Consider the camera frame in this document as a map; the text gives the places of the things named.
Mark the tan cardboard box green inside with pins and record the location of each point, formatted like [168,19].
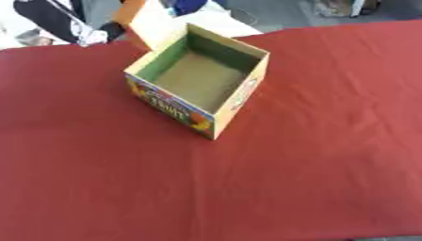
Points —
[200,78]

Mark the blue bag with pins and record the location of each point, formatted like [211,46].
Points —
[189,5]

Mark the tan bag on floor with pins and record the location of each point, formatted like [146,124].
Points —
[336,8]

